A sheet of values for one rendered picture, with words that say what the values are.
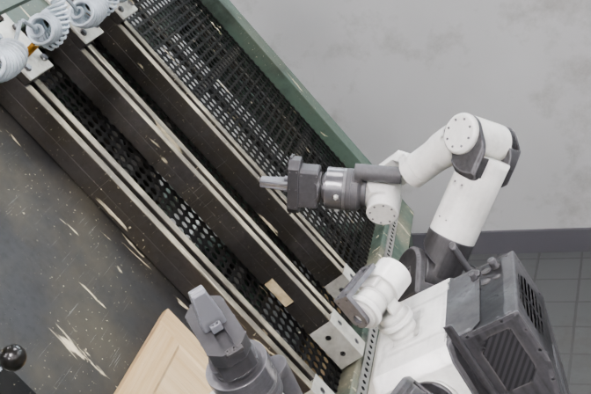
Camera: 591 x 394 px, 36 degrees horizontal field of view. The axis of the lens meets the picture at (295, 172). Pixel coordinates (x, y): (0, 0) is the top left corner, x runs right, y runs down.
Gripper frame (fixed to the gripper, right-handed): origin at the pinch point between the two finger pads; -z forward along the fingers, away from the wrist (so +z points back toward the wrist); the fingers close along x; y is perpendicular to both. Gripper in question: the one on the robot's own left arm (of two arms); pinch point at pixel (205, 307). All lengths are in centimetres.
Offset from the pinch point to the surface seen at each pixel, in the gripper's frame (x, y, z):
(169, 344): 48, -7, 43
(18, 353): 17.0, -24.7, 3.6
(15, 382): 24.9, -29.2, 13.6
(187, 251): 68, 5, 39
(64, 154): 80, -7, 12
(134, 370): 40, -15, 36
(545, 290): 171, 145, 232
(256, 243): 82, 21, 57
